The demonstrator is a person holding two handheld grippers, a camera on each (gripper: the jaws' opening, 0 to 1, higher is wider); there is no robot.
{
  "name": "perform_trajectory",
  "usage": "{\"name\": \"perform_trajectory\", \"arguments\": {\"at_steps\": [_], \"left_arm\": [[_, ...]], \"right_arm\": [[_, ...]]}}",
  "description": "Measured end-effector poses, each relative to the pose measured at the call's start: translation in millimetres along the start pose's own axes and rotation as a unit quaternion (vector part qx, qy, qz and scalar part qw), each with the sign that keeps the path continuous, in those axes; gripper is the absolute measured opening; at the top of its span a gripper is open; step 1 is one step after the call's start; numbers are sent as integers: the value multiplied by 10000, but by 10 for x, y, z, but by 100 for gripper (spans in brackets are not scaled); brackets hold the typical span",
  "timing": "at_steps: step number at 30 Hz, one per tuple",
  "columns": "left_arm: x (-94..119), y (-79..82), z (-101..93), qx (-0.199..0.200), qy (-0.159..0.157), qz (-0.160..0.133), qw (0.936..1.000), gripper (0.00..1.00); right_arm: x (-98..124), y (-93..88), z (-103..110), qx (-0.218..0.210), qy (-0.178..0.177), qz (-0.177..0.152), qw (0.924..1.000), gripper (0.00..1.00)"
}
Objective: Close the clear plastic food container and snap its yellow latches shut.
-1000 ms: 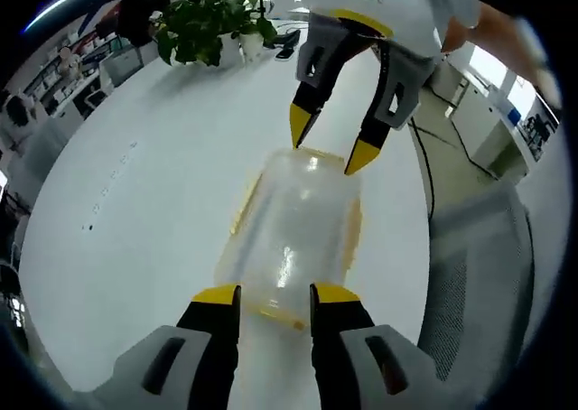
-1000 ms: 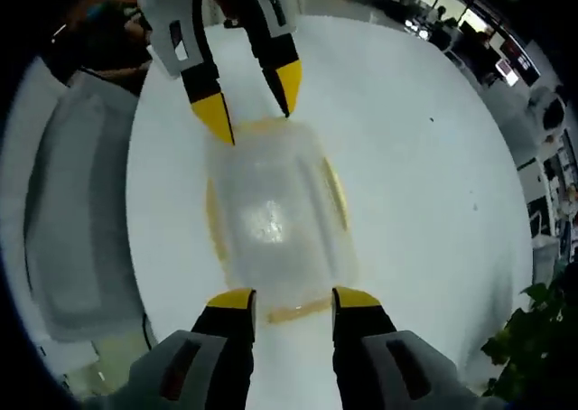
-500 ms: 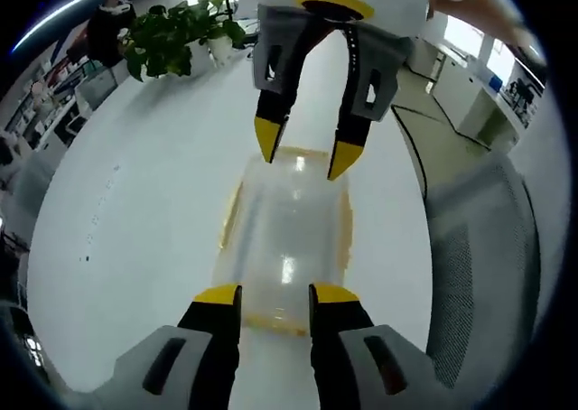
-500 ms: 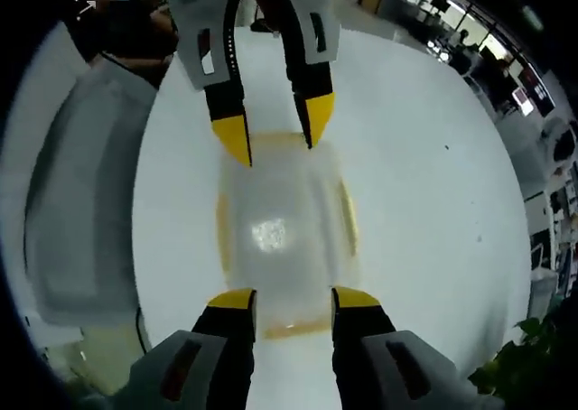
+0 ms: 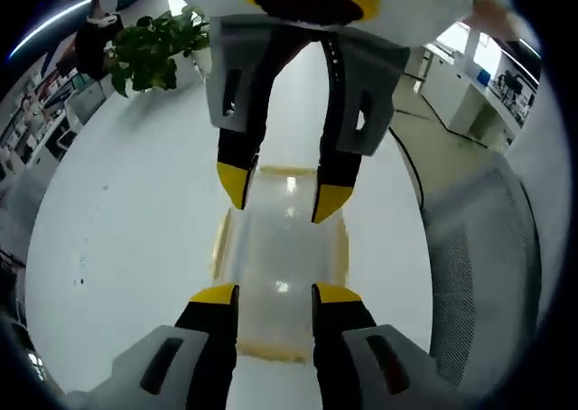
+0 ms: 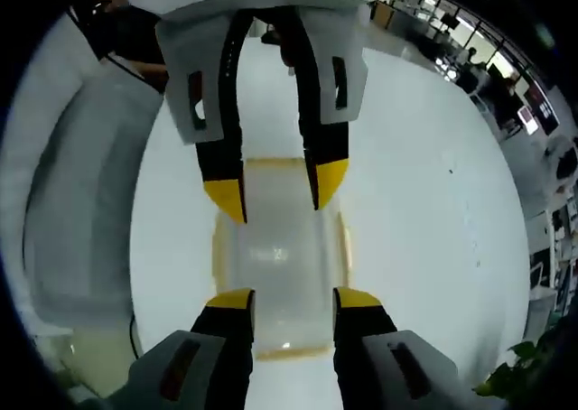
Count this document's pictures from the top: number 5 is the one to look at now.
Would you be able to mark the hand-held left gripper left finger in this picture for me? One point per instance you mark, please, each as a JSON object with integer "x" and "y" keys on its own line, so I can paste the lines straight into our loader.
{"x": 198, "y": 351}

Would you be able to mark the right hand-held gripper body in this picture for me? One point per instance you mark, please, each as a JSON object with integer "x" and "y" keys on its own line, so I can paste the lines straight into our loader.
{"x": 406, "y": 8}

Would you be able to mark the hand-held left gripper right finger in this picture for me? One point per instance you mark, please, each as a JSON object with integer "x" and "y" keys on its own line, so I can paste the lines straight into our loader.
{"x": 347, "y": 356}

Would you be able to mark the person's right hand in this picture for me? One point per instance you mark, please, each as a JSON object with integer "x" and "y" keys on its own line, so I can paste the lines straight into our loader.
{"x": 490, "y": 17}

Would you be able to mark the white plant pot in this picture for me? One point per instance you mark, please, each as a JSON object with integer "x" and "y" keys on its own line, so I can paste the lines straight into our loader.
{"x": 203, "y": 62}

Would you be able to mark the blue box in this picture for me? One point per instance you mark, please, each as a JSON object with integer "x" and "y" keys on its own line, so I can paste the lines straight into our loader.
{"x": 482, "y": 78}

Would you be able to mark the white counter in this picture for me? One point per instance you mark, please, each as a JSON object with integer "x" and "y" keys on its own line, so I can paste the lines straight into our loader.
{"x": 469, "y": 107}

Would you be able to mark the green potted plant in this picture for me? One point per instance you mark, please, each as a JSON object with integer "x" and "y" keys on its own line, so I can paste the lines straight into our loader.
{"x": 149, "y": 53}

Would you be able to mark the black machine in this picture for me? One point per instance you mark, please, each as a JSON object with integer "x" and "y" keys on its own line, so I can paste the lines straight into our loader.
{"x": 512, "y": 82}

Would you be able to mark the grey mesh chair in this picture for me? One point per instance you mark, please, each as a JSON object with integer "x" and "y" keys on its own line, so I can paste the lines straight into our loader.
{"x": 487, "y": 247}

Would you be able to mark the white storage shelves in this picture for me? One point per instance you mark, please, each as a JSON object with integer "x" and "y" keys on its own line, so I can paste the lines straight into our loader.
{"x": 27, "y": 112}

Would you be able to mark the ceiling light strip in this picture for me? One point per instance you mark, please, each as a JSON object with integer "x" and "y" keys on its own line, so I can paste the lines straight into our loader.
{"x": 40, "y": 33}

